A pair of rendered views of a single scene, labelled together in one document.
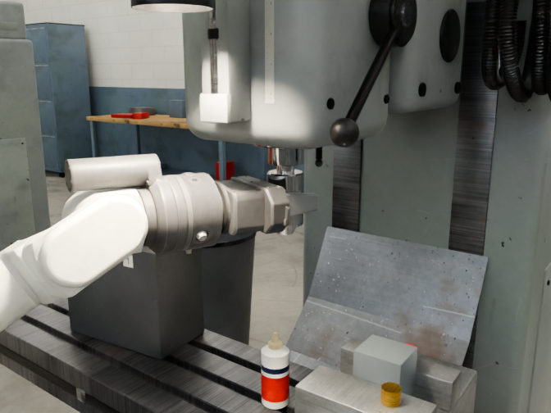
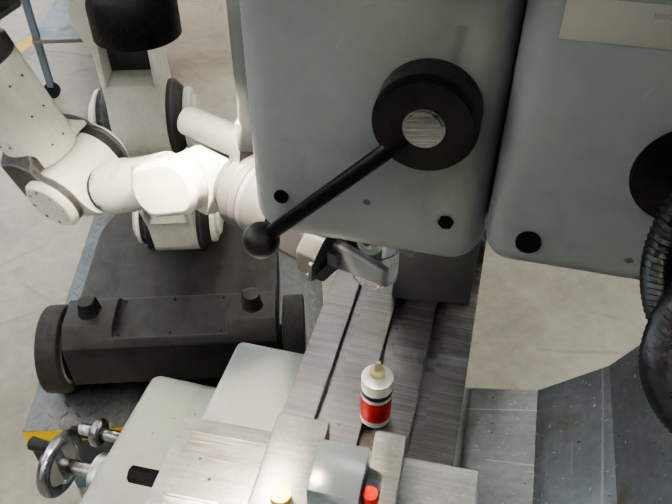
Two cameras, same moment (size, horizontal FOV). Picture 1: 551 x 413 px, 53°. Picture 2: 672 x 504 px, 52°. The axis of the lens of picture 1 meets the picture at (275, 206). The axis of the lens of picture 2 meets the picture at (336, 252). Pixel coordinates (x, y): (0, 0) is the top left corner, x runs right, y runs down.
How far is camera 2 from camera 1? 72 cm
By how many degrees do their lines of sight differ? 64
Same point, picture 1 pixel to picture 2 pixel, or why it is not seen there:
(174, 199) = (228, 188)
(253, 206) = (294, 239)
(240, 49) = not seen: hidden behind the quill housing
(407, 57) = (500, 182)
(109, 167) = (202, 130)
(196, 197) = (246, 197)
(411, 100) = (496, 246)
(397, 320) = (616, 490)
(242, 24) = not seen: hidden behind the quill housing
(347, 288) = (631, 400)
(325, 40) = (267, 123)
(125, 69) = not seen: outside the picture
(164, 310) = (403, 259)
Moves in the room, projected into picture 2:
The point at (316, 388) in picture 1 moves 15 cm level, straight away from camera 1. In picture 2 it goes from (281, 431) to (408, 397)
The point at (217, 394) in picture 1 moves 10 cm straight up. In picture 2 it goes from (361, 365) to (363, 316)
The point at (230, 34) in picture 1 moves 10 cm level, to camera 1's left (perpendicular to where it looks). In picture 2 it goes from (235, 60) to (205, 16)
